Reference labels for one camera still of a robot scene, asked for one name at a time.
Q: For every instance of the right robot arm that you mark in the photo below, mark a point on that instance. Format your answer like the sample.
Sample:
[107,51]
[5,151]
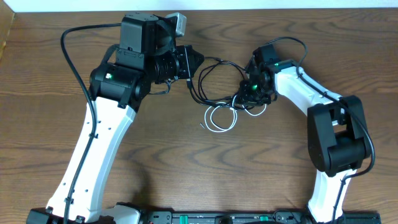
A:
[339,144]

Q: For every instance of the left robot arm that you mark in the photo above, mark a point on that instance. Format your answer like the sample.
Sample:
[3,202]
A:
[146,53]

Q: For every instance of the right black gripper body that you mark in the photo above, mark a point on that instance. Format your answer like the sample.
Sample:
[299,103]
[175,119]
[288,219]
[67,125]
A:
[254,93]

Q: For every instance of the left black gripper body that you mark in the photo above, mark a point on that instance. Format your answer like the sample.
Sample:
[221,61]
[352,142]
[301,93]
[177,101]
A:
[183,58]

